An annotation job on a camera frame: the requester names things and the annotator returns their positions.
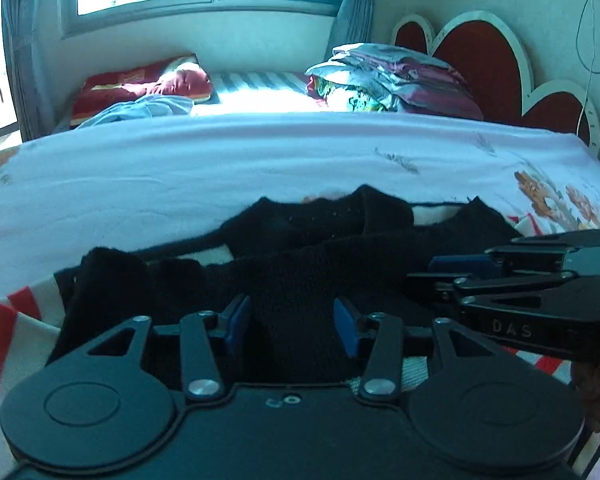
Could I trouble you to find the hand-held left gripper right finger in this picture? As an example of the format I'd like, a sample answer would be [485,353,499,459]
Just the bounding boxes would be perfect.
[333,297,488,404]

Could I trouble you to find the person's right hand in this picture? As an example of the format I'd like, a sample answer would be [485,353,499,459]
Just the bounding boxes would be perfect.
[571,359,600,448]

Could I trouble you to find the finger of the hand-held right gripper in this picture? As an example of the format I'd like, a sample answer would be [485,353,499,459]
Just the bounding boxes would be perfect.
[406,270,579,307]
[428,229,600,279]

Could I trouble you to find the long blue curtain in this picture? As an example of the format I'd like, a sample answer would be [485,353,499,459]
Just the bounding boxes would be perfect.
[1,0,77,143]

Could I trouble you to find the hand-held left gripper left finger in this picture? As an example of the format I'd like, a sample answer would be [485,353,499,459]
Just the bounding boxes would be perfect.
[82,294,252,402]

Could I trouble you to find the striped mattress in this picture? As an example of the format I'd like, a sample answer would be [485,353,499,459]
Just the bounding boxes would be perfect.
[194,71,332,117]

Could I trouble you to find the stack of folded blankets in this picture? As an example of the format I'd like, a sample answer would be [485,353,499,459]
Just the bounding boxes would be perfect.
[305,42,485,122]

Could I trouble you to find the red and white headboard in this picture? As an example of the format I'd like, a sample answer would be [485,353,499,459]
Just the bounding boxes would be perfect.
[390,10,600,162]

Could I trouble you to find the light blue cloth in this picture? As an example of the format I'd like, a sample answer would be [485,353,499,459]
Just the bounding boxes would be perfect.
[75,95,196,131]

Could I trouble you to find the white charging cable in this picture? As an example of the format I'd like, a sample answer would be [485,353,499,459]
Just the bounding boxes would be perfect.
[575,0,600,137]

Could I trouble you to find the striped knit sweater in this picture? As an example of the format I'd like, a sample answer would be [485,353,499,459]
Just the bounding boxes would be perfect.
[0,184,588,397]

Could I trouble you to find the tied blue curtain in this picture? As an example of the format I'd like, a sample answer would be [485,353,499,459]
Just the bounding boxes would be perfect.
[324,0,382,61]

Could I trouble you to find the bed with floral sheet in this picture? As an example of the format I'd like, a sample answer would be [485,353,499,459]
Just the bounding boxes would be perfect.
[0,110,600,480]

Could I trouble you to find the red pillow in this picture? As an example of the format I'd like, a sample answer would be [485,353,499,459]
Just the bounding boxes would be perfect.
[70,54,216,128]

